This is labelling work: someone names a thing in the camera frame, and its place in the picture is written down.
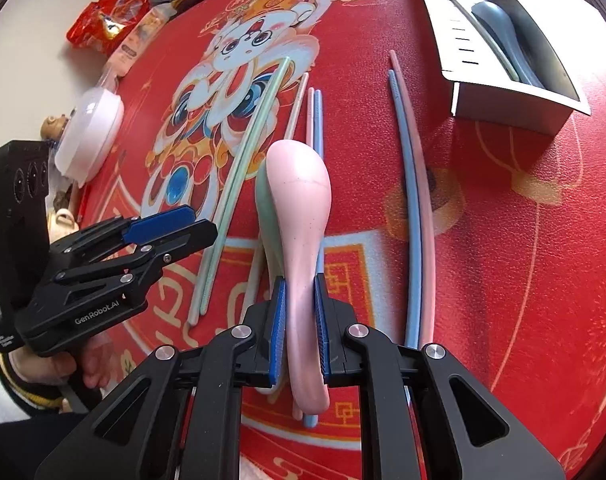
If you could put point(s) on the pink spoon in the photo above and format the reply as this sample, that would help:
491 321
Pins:
298 195

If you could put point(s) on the metal utensil box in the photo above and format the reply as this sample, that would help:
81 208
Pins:
508 110

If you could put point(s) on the red snack packet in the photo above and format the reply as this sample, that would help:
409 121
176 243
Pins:
98 20

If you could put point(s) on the pink chopstick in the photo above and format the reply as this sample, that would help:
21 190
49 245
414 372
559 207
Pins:
429 240

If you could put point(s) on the green spoon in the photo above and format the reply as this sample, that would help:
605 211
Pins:
265 220

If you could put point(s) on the brown figurine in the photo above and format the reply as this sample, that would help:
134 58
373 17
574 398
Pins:
53 127

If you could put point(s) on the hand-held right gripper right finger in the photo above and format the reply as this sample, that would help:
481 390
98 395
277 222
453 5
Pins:
322 332

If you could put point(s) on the red printed tablecloth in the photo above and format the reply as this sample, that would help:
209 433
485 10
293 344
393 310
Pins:
483 260

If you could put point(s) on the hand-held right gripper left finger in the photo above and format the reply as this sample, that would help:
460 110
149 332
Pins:
278 332

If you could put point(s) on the short pink and blue chopsticks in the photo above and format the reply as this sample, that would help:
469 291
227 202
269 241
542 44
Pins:
310 120

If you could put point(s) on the blue spoon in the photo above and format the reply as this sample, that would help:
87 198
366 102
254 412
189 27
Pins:
498 25

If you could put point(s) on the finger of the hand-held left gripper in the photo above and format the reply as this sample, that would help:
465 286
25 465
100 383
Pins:
183 242
158 224

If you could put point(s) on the blue chopstick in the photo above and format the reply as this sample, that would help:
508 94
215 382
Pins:
417 240
318 125

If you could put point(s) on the small beige teapot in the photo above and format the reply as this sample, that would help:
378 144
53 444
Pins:
62 220

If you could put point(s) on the person's left hand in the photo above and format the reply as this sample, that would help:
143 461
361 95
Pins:
43 367

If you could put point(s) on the white round bowl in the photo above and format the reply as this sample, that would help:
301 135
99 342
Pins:
88 130

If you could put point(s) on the green chopstick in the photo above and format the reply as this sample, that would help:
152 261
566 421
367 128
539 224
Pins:
217 260
209 265

